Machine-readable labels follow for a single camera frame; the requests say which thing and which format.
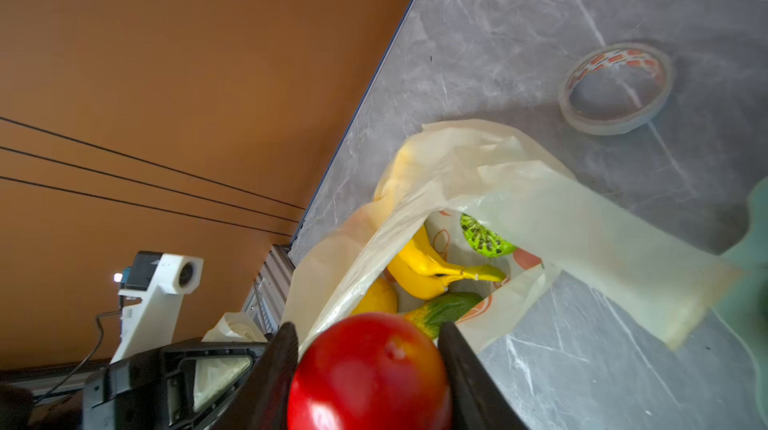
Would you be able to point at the clear tape roll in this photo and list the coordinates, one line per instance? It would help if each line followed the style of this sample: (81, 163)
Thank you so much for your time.
(617, 89)

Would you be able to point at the green kiwi half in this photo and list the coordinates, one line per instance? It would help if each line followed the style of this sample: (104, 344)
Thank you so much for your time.
(484, 241)

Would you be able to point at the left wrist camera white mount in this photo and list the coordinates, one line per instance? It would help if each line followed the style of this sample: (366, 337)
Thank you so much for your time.
(151, 293)

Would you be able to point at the green leaf-shaped plate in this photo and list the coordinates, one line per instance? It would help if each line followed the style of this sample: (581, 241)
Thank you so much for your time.
(744, 308)

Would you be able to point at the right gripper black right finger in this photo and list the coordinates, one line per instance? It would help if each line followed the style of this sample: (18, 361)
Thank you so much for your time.
(477, 403)

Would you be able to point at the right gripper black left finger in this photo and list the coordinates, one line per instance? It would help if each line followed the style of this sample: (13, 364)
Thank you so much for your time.
(262, 401)

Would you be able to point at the green orange mango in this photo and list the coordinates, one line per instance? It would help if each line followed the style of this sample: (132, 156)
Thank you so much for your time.
(449, 307)

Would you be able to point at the aluminium front rail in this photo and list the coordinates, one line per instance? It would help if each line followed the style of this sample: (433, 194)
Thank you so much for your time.
(265, 303)

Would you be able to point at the red apple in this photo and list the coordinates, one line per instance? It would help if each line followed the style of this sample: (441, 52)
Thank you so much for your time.
(370, 371)

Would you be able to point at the cream plastic bag orange print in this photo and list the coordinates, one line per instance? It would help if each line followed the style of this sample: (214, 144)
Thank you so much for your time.
(513, 186)

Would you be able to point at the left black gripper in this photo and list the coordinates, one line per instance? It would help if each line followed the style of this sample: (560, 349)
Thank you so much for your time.
(186, 385)

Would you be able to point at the yellow banana bunch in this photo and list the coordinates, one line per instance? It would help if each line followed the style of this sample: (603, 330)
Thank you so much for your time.
(425, 275)

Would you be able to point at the yellow lemon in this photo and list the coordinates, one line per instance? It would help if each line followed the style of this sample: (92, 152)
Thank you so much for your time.
(380, 297)

